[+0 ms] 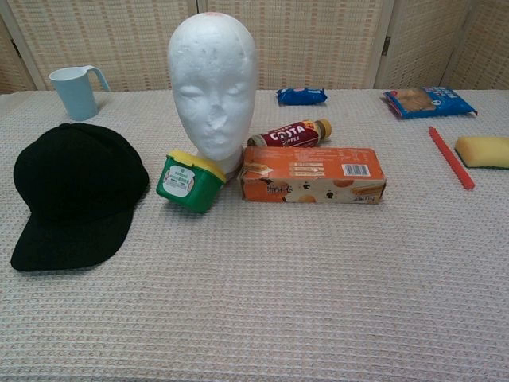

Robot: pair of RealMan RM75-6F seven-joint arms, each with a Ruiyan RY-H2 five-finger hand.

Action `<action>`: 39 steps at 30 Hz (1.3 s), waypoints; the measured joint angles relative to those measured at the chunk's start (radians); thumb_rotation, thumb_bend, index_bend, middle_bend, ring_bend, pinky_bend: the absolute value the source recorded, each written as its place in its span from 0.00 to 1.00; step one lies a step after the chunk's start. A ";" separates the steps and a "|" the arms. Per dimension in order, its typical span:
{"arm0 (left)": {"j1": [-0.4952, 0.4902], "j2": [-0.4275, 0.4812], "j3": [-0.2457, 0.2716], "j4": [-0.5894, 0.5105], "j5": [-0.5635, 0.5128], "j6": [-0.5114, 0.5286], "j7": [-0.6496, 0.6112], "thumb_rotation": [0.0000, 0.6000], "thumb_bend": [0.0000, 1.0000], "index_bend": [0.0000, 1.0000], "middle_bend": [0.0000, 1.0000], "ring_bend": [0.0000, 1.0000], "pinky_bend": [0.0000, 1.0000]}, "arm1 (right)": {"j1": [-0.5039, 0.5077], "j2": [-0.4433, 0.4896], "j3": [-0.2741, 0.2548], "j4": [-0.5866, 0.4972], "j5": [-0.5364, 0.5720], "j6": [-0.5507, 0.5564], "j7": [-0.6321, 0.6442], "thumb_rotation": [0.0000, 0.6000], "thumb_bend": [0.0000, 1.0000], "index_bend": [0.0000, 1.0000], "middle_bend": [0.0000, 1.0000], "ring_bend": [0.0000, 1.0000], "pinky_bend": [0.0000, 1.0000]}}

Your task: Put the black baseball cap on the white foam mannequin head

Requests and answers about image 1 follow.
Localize small blue snack packet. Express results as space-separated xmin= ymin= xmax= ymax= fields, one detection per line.
xmin=276 ymin=87 xmax=329 ymax=107

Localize black baseball cap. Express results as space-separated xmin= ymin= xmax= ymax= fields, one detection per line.
xmin=10 ymin=122 xmax=151 ymax=272

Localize Costa coffee bottle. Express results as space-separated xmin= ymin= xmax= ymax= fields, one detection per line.
xmin=246 ymin=118 xmax=333 ymax=148

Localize green tub with yellow lid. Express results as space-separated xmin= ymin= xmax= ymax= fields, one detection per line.
xmin=155 ymin=149 xmax=227 ymax=214

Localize woven folding screen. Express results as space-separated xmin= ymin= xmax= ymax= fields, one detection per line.
xmin=0 ymin=0 xmax=509 ymax=95

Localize blue biscuit bag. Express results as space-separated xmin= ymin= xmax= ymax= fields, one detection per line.
xmin=382 ymin=86 xmax=479 ymax=119

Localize yellow sponge with green pad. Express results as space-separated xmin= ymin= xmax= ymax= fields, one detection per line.
xmin=454 ymin=135 xmax=509 ymax=171

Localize red plastic stick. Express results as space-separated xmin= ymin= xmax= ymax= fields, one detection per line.
xmin=428 ymin=126 xmax=476 ymax=192

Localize orange biscuit box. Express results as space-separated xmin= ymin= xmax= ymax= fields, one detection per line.
xmin=237 ymin=146 xmax=388 ymax=205

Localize white foam mannequin head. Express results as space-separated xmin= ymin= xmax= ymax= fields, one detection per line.
xmin=167 ymin=12 xmax=257 ymax=173

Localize light blue plastic mug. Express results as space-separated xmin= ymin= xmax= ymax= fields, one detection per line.
xmin=49 ymin=64 xmax=111 ymax=122

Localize white waffle-weave tablecloth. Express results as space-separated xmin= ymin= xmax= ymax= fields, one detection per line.
xmin=0 ymin=88 xmax=509 ymax=382

